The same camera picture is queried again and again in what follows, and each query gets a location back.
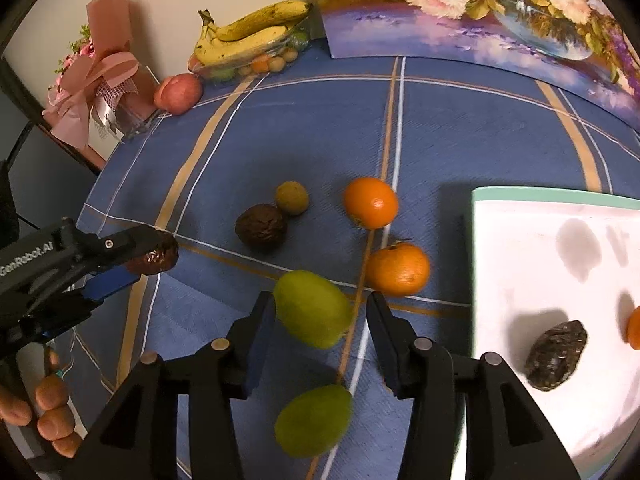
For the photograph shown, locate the red peach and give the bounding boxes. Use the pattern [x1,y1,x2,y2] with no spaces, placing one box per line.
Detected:
[153,73,204,116]

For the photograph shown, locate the person's left hand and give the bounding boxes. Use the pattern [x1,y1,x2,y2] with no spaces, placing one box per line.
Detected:
[0,347,85,459]

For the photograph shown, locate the wrinkled dark passion fruit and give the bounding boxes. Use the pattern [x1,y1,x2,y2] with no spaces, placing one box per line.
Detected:
[524,319,589,391]

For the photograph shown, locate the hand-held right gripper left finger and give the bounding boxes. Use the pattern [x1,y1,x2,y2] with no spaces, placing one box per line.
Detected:
[65,291,277,480]

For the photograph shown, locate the tan round longan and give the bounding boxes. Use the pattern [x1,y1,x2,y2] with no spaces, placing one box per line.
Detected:
[275,181,309,216]

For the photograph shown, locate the smooth brown passion fruit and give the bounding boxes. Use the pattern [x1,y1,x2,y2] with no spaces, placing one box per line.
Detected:
[235,204,289,250]

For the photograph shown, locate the green kiwi fruit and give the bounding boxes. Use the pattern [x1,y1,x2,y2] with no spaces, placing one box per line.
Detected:
[274,384,354,459]
[273,270,354,350]

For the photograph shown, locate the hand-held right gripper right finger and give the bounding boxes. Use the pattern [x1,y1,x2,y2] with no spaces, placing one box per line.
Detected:
[366,291,583,480]

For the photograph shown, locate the white tray with teal rim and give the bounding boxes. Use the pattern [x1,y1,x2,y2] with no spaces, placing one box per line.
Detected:
[462,186,640,480]

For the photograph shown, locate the yellow banana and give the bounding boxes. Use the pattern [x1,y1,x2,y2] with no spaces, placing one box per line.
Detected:
[214,0,314,42]
[194,10,293,67]

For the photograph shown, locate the floral painting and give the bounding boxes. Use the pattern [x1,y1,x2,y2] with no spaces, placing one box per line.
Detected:
[315,0,640,133]

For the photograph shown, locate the orange tangerine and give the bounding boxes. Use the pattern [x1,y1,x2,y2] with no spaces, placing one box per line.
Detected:
[366,242,431,297]
[625,305,640,351]
[343,176,400,230]

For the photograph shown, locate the shiny brown passion fruit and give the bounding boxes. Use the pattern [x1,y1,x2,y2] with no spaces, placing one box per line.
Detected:
[131,237,180,277]

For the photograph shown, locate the glass fruit bowl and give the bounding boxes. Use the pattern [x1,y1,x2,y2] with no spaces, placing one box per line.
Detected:
[187,15,313,84]

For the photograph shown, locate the blue plaid tablecloth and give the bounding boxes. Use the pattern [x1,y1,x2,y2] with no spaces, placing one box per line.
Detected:
[50,52,640,480]

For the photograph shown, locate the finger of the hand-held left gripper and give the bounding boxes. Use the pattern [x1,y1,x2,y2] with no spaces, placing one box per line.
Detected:
[81,265,144,304]
[75,224,173,275]

